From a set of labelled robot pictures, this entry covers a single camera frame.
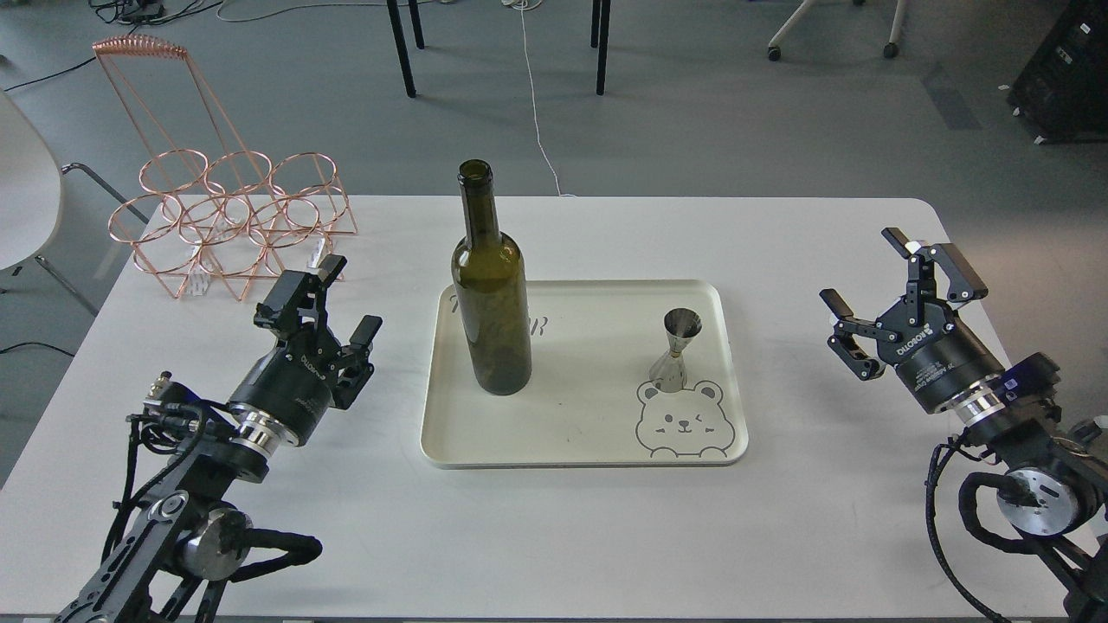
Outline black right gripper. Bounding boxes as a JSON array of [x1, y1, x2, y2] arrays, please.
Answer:
[[819, 228, 1004, 413]]

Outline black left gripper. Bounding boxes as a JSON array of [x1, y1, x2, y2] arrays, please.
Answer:
[[227, 254, 383, 446]]

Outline dark green wine bottle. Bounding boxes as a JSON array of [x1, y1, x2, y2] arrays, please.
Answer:
[[451, 159, 531, 395]]

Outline steel double jigger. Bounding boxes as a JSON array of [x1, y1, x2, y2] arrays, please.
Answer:
[[648, 307, 702, 394]]

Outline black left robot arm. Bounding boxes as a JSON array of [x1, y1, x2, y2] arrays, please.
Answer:
[[57, 254, 383, 622]]

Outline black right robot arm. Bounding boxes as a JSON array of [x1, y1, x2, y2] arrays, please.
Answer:
[[820, 228, 1107, 622]]

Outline white office chair base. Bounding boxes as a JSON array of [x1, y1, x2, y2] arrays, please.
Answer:
[[765, 1, 912, 62]]

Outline black equipment case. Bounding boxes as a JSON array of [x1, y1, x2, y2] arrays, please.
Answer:
[[1008, 1, 1107, 145]]

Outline cream bear print tray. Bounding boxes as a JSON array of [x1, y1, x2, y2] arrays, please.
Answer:
[[421, 279, 749, 468]]

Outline black table legs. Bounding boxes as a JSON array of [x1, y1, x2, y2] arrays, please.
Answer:
[[383, 1, 561, 100]]

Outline copper wire bottle rack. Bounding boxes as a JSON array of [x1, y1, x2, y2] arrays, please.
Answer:
[[93, 33, 359, 300]]

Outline black floor cables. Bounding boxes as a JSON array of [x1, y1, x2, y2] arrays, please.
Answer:
[[0, 0, 226, 93]]

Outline white floor cable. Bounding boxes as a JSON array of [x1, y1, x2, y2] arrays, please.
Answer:
[[502, 0, 577, 198]]

